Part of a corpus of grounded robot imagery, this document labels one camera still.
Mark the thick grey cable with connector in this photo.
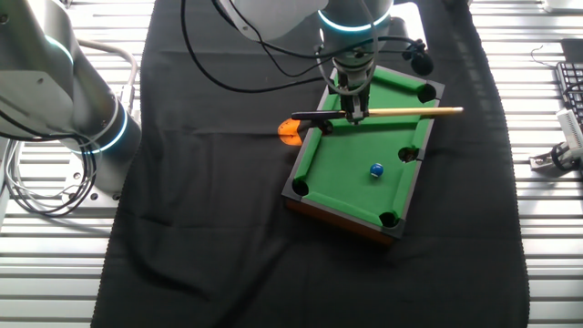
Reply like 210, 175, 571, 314
77, 38, 139, 115

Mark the wooden pool cue black handle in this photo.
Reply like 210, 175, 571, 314
291, 107, 465, 122

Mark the light grey wrist cable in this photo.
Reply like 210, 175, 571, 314
314, 43, 380, 97

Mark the mini green pool table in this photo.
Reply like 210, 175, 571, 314
281, 63, 446, 247

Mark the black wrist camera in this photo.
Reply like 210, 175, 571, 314
401, 39, 435, 77

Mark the silver camera on stand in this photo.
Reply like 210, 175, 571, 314
557, 108, 583, 154

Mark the black keyboard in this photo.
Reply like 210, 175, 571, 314
555, 61, 583, 131

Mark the orange half-round plastic piece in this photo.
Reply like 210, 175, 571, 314
277, 118, 303, 147

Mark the long black cable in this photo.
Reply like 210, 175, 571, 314
211, 0, 333, 78
179, 0, 325, 95

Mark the cable bundle at robot base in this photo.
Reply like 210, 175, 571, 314
2, 130, 99, 218

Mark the black cloth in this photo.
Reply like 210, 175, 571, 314
90, 0, 532, 328

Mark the black flat pad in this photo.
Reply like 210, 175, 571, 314
561, 38, 583, 63

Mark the metal camera stand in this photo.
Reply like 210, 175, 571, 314
527, 141, 583, 173

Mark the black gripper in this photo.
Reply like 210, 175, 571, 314
328, 67, 373, 127

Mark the white box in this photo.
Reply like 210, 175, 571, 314
541, 0, 583, 14

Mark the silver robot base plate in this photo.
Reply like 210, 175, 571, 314
61, 149, 124, 209

